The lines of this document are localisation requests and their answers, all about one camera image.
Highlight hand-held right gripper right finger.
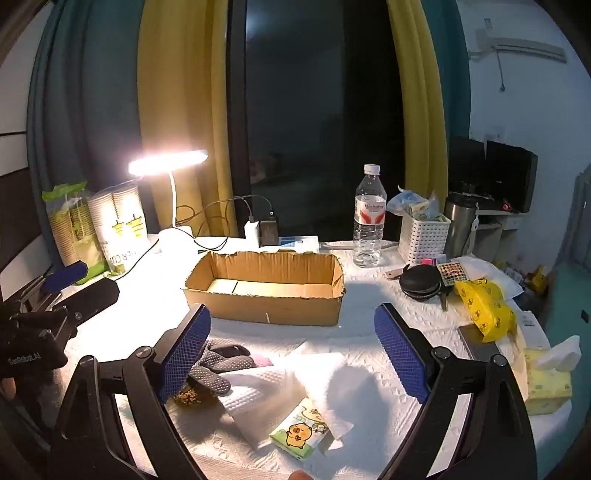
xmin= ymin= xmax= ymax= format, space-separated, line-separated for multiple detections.
xmin=374 ymin=303 xmax=539 ymax=480

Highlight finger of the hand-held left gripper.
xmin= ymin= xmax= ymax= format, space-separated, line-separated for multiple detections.
xmin=21 ymin=261 xmax=89 ymax=306
xmin=44 ymin=278 xmax=121 ymax=326

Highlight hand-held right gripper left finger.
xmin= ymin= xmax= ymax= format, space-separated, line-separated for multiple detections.
xmin=48 ymin=303 xmax=212 ymax=480

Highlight grey dotted glove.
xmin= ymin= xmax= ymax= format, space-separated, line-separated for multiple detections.
xmin=187 ymin=338 xmax=253 ymax=396

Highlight white paper napkin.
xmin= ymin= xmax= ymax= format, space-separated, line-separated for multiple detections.
xmin=288 ymin=352 xmax=380 ymax=455

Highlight white textured towel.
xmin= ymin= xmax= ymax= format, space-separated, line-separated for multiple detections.
xmin=222 ymin=367 xmax=306 ymax=450

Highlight cardboard box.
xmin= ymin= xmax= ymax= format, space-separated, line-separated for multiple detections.
xmin=181 ymin=250 xmax=346 ymax=328

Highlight cartoon print tissue packet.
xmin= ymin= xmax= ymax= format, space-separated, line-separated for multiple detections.
xmin=269 ymin=397 xmax=334 ymax=460

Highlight brown speckled patch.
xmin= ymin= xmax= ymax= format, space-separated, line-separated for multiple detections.
xmin=172 ymin=385 xmax=219 ymax=410

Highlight green paper cup pack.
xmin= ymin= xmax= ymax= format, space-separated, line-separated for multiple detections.
xmin=42 ymin=181 xmax=108 ymax=281

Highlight black round zip case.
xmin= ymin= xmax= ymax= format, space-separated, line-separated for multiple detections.
xmin=399 ymin=264 xmax=447 ymax=304

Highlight white textured tablecloth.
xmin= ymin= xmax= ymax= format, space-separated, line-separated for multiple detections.
xmin=60 ymin=235 xmax=555 ymax=480

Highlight white paper cup pack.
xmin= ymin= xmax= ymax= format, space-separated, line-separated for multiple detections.
xmin=88 ymin=182 xmax=151 ymax=274

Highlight yellow printed tissue packet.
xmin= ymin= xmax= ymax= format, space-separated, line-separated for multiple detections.
xmin=455 ymin=279 xmax=517 ymax=343

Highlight patterned sticker sheet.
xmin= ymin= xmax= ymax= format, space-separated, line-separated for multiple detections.
xmin=436 ymin=260 xmax=468 ymax=284

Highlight white plastic basket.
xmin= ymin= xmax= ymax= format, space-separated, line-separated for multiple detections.
xmin=398 ymin=213 xmax=451 ymax=266

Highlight white flat packet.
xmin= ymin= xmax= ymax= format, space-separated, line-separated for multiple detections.
xmin=516 ymin=309 xmax=551 ymax=350

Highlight clear plastic water bottle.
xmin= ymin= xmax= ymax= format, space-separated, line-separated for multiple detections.
xmin=353 ymin=164 xmax=387 ymax=268

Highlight steel thermos flask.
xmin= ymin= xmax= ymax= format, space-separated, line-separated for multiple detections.
xmin=444 ymin=192 xmax=481 ymax=259

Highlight plastic-wrapped packets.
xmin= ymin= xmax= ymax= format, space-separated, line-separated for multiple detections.
xmin=387 ymin=187 xmax=445 ymax=221

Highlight blue and white box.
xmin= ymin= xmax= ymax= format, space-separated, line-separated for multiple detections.
xmin=277 ymin=235 xmax=320 ymax=254

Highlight black power adapter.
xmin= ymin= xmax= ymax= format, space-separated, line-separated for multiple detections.
xmin=260 ymin=213 xmax=280 ymax=247

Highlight yellow tissue box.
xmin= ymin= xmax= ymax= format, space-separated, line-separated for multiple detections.
xmin=524 ymin=336 xmax=581 ymax=416

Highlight white desk lamp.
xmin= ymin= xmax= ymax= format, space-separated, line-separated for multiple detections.
xmin=128 ymin=148 xmax=208 ymax=254

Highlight teal curtain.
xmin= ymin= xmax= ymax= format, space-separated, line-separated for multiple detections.
xmin=27 ymin=0 xmax=149 ymax=227

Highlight black monitor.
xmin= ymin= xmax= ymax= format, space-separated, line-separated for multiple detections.
xmin=450 ymin=136 xmax=539 ymax=213

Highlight yellow curtain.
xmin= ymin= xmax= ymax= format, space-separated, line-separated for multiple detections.
xmin=387 ymin=0 xmax=452 ymax=217
xmin=137 ymin=0 xmax=234 ymax=236

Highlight white air conditioner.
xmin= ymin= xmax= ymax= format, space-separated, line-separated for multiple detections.
xmin=468 ymin=30 xmax=568 ymax=63

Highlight black charging cable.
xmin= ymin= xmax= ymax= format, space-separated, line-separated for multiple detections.
xmin=174 ymin=196 xmax=274 ymax=241

